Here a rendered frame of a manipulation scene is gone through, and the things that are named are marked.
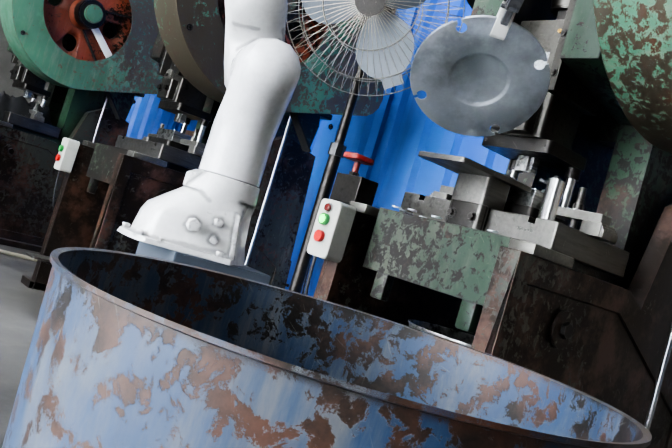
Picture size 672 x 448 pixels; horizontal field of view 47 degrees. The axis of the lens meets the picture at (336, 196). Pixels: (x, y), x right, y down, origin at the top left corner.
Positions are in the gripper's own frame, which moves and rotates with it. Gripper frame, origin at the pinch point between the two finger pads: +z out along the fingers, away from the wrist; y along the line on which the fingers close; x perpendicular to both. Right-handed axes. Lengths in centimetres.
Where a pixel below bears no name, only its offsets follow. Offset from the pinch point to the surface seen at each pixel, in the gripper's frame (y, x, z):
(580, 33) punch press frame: 12.4, -18.7, 3.5
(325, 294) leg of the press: -24, 17, 66
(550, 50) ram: 18.5, -16.1, 12.4
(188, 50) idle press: 82, 82, 85
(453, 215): -12.7, -5.2, 41.7
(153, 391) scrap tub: -123, 31, -36
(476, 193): -11.0, -8.0, 35.1
